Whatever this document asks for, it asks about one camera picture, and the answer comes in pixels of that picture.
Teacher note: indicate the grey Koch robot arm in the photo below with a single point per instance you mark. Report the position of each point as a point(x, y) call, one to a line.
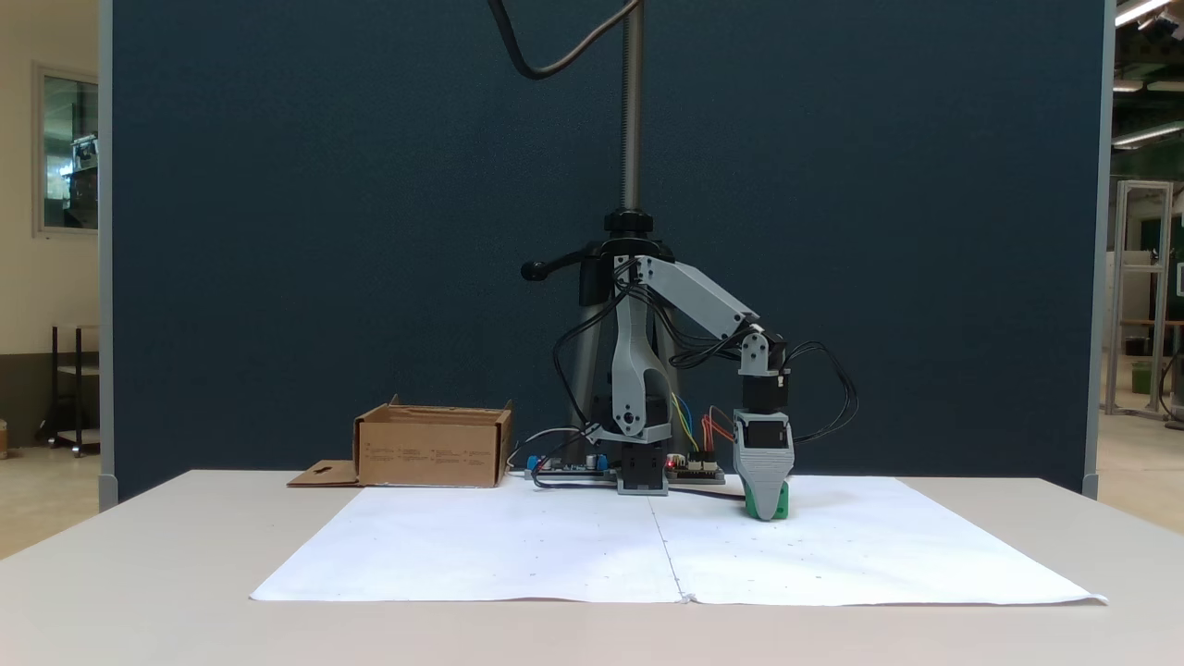
point(694, 296)

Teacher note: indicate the brown cardboard box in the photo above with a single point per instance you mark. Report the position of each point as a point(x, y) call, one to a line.
point(430, 453)

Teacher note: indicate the grey metal frame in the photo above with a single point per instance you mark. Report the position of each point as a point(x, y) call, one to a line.
point(1142, 277)

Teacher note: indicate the blue circuit board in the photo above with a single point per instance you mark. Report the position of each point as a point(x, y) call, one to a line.
point(564, 465)

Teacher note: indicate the black camera tripod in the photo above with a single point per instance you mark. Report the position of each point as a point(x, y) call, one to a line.
point(633, 139)

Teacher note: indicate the black shelf rack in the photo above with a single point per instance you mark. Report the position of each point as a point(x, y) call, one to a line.
point(65, 388)

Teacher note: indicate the white paper sheet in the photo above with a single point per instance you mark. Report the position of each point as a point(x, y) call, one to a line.
point(481, 546)
point(879, 546)

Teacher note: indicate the framed wall window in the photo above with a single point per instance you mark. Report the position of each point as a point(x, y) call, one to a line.
point(69, 153)

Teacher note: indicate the dark blue partition panel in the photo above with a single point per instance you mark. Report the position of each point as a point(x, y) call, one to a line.
point(324, 231)

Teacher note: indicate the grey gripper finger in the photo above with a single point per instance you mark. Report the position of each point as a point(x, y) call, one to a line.
point(766, 499)

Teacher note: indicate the green dice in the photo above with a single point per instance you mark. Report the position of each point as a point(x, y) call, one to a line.
point(783, 501)

